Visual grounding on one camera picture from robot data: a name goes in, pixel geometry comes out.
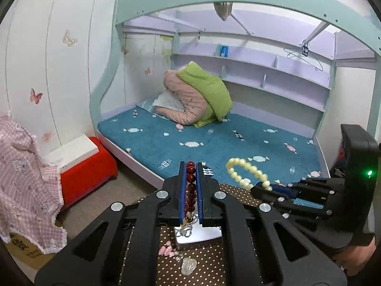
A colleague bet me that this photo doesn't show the blue candy print mattress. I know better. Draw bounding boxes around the blue candy print mattress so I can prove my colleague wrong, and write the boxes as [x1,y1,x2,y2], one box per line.
[97,97,331,189]

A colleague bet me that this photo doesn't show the dark red bead bracelet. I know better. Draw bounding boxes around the dark red bead bracelet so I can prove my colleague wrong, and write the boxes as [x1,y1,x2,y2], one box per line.
[183,161,197,226]

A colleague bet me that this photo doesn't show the person's right hand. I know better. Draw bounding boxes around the person's right hand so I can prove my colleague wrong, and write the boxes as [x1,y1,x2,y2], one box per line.
[339,241,377,278]

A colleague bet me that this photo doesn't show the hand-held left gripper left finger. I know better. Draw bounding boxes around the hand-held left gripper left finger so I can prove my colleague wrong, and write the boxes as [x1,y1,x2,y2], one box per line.
[35,161,189,286]

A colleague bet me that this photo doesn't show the white box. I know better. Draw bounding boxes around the white box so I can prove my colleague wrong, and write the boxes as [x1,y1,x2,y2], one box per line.
[42,135,100,168]

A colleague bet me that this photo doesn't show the pink checked cloth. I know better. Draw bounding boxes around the pink checked cloth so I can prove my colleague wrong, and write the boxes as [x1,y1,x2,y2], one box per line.
[0,115,68,255]

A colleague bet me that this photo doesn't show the cardboard box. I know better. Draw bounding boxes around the cardboard box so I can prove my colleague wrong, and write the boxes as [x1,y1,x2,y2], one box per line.
[3,232,57,270]

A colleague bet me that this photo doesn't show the wire clothes hanger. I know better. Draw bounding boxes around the wire clothes hanger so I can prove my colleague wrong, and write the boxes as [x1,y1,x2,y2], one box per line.
[283,47,324,72]

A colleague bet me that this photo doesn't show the pink padded jacket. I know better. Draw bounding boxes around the pink padded jacket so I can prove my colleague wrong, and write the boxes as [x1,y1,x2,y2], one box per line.
[163,61,210,126]

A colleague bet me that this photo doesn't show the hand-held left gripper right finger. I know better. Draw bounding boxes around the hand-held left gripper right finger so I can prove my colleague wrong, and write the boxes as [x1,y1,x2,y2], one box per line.
[197,162,348,286]

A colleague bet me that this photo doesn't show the white pillow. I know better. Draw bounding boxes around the white pillow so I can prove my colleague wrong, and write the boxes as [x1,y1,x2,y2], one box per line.
[150,91,179,115]

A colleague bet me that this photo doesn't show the lilac wall shelves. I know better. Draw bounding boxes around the lilac wall shelves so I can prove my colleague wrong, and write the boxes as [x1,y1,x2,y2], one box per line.
[171,52,334,112]

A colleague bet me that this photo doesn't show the brown polka dot cloth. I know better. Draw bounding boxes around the brown polka dot cloth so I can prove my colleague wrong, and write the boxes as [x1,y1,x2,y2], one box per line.
[119,183,268,286]

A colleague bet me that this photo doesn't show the red storage stool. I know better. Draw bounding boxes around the red storage stool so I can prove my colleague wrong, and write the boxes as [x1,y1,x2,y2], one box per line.
[60,137,119,209]

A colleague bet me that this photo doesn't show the cream pearl bracelet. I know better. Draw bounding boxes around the cream pearl bracelet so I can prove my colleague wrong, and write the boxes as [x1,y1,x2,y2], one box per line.
[226,157,273,192]

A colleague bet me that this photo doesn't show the clear crystal ornament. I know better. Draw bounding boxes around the clear crystal ornament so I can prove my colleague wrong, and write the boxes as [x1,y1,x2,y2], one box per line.
[181,258,197,276]

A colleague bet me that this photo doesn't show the grey hanging ornament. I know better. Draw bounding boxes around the grey hanging ornament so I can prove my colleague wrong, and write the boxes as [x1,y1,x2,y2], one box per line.
[214,1,233,21]

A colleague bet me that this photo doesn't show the pink flower hair clip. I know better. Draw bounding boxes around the pink flower hair clip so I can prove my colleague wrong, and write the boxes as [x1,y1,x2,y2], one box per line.
[159,242,177,257]

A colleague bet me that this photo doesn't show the pink and green quilt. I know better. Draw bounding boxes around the pink and green quilt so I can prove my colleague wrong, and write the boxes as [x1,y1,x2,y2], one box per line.
[178,62,233,128]

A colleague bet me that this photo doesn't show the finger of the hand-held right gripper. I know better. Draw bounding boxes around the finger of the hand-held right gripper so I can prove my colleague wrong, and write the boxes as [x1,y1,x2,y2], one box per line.
[272,177,347,199]
[250,186,334,219]

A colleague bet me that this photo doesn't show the silver jewelry box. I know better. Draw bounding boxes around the silver jewelry box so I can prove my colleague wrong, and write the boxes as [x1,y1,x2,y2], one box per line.
[174,225,223,251]

